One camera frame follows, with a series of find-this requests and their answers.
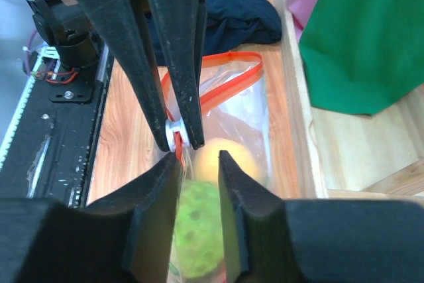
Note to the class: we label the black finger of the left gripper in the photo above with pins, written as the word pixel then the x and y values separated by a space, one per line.
pixel 180 25
pixel 122 25

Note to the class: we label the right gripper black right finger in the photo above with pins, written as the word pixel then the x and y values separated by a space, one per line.
pixel 269 239

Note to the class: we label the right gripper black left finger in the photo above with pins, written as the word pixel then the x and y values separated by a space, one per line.
pixel 125 236

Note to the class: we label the green custard apple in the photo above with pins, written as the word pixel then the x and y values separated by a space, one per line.
pixel 198 236

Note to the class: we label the yellow peach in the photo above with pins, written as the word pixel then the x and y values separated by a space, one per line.
pixel 234 156

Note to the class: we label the clear zip top bag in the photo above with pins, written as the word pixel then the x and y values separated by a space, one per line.
pixel 235 106

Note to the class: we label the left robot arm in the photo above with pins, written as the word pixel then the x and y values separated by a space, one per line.
pixel 64 25

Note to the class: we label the green tank top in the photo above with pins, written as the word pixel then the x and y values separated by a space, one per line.
pixel 362 56

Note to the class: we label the dark navy cloth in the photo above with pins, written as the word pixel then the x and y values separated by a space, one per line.
pixel 230 23

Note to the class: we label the wooden clothes rack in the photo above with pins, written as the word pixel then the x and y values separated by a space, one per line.
pixel 350 156

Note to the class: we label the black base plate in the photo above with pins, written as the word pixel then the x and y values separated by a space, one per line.
pixel 53 149

